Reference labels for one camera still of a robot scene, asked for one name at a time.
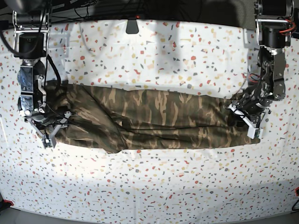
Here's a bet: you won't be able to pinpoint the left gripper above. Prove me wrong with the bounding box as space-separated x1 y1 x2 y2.
228 93 271 138

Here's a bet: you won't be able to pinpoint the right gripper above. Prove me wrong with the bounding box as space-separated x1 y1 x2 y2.
24 110 72 142

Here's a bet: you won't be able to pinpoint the camouflage T-shirt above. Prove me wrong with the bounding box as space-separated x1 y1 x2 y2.
45 81 260 153

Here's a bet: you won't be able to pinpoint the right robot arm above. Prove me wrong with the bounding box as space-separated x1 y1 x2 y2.
0 0 72 147

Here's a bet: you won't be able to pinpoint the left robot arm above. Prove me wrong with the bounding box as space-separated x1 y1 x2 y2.
228 0 296 139

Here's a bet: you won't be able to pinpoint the terrazzo pattern table cloth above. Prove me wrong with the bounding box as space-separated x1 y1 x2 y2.
0 20 299 224

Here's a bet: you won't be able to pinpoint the orange clamp right corner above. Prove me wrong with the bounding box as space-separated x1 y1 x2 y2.
295 187 299 197

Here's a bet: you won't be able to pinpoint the orange clamp corner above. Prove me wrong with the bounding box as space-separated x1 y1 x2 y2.
295 187 299 197
3 199 14 206

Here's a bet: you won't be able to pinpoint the orange clamp left corner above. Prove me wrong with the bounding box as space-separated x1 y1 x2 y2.
3 199 14 206

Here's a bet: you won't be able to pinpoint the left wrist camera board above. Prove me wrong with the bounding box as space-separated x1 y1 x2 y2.
255 128 263 139

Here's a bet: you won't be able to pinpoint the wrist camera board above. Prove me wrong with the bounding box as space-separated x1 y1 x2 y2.
42 134 56 148
255 128 263 139

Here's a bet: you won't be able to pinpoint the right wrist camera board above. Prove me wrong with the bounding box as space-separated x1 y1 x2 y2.
42 134 56 148

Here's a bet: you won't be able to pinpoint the black cables behind table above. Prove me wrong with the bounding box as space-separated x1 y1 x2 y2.
49 0 204 21

